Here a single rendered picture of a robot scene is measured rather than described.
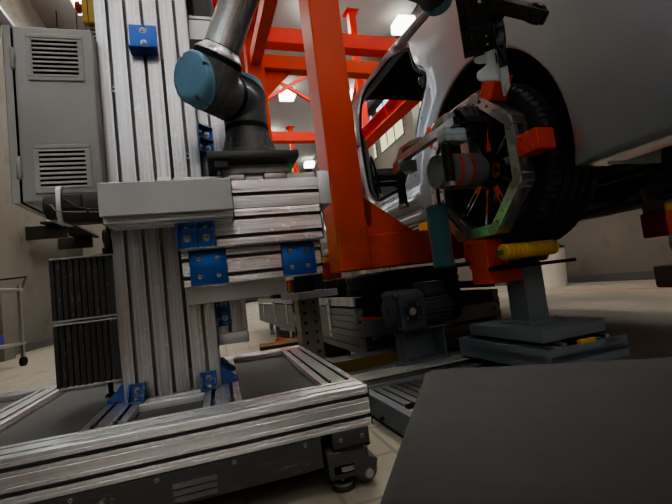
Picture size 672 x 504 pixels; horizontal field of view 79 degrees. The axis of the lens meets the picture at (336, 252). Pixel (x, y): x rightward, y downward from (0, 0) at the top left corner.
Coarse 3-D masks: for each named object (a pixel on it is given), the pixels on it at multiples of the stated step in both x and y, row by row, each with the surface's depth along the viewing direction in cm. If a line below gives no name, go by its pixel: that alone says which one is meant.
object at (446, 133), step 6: (438, 132) 140; (444, 132) 137; (450, 132) 138; (456, 132) 139; (462, 132) 139; (438, 138) 140; (444, 138) 137; (450, 138) 137; (456, 138) 138; (462, 138) 139; (438, 144) 141; (456, 144) 142
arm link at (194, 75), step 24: (240, 0) 92; (216, 24) 93; (240, 24) 94; (216, 48) 93; (240, 48) 97; (192, 72) 92; (216, 72) 93; (240, 72) 99; (192, 96) 93; (216, 96) 95; (240, 96) 101
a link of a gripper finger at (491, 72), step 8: (488, 56) 82; (488, 64) 82; (496, 64) 82; (480, 72) 83; (488, 72) 82; (496, 72) 82; (504, 72) 81; (480, 80) 83; (488, 80) 82; (496, 80) 82; (504, 80) 81; (504, 88) 82
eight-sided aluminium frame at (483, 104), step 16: (496, 112) 144; (512, 112) 140; (512, 128) 137; (512, 144) 138; (512, 160) 139; (528, 160) 137; (512, 176) 139; (528, 176) 137; (432, 192) 186; (512, 192) 140; (528, 192) 141; (448, 208) 183; (512, 208) 147; (464, 224) 174; (496, 224) 148; (512, 224) 149
